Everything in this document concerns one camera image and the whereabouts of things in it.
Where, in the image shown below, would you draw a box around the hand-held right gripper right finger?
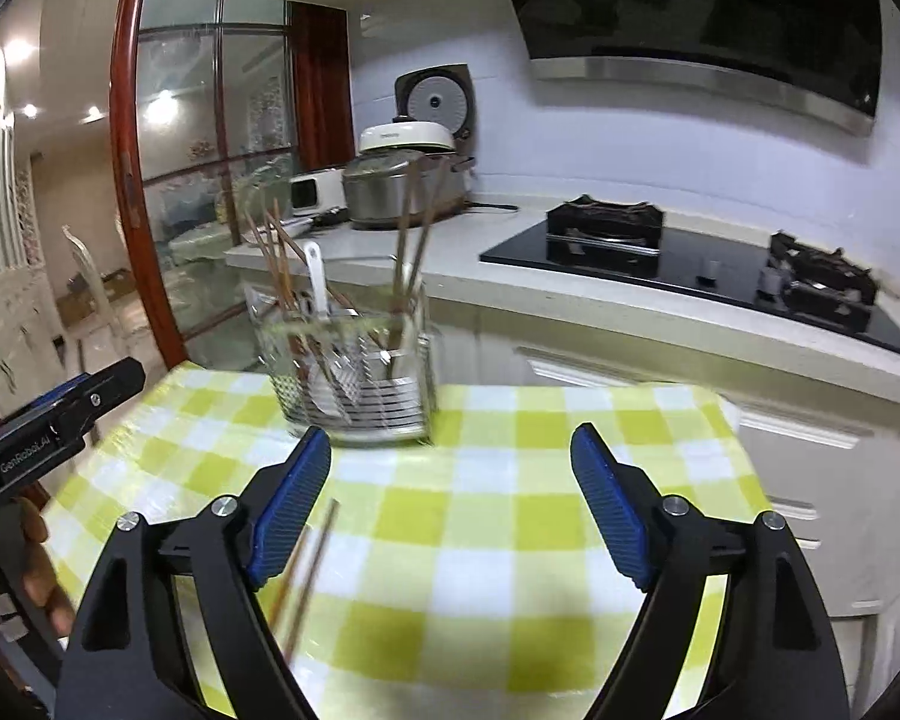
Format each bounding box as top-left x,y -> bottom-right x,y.
568,423 -> 850,720

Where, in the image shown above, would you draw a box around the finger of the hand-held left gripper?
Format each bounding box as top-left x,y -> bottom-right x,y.
11,357 -> 148,432

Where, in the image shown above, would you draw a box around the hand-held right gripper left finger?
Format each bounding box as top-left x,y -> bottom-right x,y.
56,425 -> 333,720

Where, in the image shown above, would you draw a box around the wooden chopstick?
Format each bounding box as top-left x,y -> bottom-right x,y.
271,531 -> 316,627
273,197 -> 295,310
390,152 -> 424,350
409,167 -> 446,293
244,211 -> 305,335
285,498 -> 341,662
265,208 -> 327,365

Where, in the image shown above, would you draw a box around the metal wire utensil holder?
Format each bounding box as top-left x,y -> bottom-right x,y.
244,262 -> 440,445

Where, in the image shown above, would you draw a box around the white plastic spoon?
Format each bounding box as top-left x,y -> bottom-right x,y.
302,240 -> 355,425

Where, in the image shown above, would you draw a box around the person's left hand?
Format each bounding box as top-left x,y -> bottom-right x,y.
0,499 -> 77,638

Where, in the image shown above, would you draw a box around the green checked tablecloth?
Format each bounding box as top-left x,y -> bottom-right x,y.
43,360 -> 775,720

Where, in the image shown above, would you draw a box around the white chair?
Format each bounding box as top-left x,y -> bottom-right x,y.
60,223 -> 134,342

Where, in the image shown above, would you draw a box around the white base cabinets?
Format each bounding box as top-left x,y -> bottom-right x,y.
426,298 -> 900,620

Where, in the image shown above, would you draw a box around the black glass cooktop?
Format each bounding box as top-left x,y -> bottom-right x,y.
480,195 -> 900,365

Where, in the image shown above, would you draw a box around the black gas burner grate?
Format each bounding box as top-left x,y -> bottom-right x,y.
768,230 -> 880,336
545,194 -> 665,265

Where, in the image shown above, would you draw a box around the white kitchen counter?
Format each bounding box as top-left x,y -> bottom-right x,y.
223,191 -> 900,422

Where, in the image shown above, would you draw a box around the glass door panel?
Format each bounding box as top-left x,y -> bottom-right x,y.
136,0 -> 302,362

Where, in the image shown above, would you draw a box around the small white appliance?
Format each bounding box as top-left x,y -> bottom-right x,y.
289,169 -> 347,215

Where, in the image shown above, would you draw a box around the steel cooker with white lid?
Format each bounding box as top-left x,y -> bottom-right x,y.
341,121 -> 476,230

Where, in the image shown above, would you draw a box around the rice cooker with round panel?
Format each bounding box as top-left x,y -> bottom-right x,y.
394,64 -> 473,140

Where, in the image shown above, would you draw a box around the black range hood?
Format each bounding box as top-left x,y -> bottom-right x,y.
487,0 -> 887,138

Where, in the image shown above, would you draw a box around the red wooden door frame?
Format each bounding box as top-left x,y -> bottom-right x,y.
109,0 -> 190,373

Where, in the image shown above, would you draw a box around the red wooden door post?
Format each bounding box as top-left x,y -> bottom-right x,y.
288,0 -> 354,172

